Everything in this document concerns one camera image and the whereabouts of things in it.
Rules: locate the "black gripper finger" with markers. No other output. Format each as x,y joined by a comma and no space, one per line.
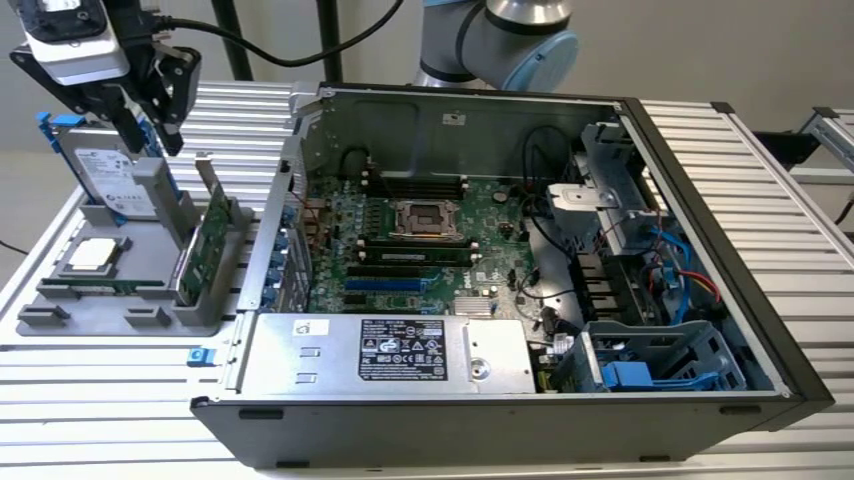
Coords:
131,130
182,85

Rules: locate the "green graphics card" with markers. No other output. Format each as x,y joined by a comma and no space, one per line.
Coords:
203,250

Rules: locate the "hard disk in blue carrier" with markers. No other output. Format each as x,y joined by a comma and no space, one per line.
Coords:
107,175

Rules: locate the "black stand pole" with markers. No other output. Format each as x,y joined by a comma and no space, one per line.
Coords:
234,40
330,50

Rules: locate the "silver CPU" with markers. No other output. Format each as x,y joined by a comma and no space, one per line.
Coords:
94,255

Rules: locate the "grey parts rack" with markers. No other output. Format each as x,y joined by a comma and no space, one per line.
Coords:
150,270

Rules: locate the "bare green RAM stick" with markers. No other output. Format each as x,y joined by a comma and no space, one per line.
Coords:
127,285

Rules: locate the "CPU socket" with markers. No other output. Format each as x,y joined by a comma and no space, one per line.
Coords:
423,217

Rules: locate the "small blue clip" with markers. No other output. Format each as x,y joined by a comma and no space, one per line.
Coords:
199,357

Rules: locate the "long black expansion slot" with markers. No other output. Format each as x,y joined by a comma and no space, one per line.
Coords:
383,272

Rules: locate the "short black expansion slot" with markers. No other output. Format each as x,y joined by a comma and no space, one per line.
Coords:
356,299

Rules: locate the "blue expansion slot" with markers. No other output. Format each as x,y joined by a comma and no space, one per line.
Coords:
387,285

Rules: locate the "round coin battery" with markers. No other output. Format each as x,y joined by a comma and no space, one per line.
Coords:
502,195

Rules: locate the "silver power supply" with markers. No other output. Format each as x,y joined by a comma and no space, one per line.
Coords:
334,360

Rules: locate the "green motherboard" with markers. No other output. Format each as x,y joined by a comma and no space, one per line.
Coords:
494,235

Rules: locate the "silver finned heatsink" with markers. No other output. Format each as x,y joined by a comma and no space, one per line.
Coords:
475,305

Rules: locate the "silver metal drive bay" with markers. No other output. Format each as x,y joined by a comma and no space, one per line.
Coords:
581,200

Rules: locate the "black plastic housing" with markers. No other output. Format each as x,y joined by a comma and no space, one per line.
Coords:
601,285

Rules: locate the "open black PC case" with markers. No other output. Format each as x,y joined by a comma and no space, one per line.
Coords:
467,435

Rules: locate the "blue plastic carrier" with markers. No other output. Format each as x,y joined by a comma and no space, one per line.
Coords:
627,375

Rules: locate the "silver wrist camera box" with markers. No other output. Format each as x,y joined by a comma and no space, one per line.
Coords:
80,55

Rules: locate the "aluminium frame table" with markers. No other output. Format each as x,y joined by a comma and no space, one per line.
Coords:
830,127

